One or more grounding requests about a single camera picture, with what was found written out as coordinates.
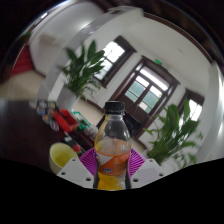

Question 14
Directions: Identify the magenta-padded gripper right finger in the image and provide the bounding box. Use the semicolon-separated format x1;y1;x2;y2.
127;148;166;190

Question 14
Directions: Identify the wide dark-framed window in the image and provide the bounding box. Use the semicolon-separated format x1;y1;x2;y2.
94;35;137;88

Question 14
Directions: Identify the red carpeted staircase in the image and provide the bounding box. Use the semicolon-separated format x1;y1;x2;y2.
9;44;34;78

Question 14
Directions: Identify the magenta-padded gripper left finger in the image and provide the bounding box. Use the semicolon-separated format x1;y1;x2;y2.
56;147;99;190

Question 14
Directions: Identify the pale yellow paper cup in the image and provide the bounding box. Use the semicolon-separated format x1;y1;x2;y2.
48;142;79;175

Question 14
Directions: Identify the large potted leafy plant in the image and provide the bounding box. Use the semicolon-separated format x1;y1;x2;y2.
143;98;204;168

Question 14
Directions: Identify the clear orange soda bottle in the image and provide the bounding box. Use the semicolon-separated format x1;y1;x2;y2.
94;100;132;192

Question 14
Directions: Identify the dark wooden glazed door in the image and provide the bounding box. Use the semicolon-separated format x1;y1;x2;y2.
109;55;180;134

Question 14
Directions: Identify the sheet of round stickers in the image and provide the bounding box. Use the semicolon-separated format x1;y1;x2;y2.
35;101;61;132

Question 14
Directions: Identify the narrow dark-framed window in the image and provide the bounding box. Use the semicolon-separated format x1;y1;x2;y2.
178;89;205;123

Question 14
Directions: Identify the small potted leafy plant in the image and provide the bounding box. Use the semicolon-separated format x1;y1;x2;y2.
56;39;106;113

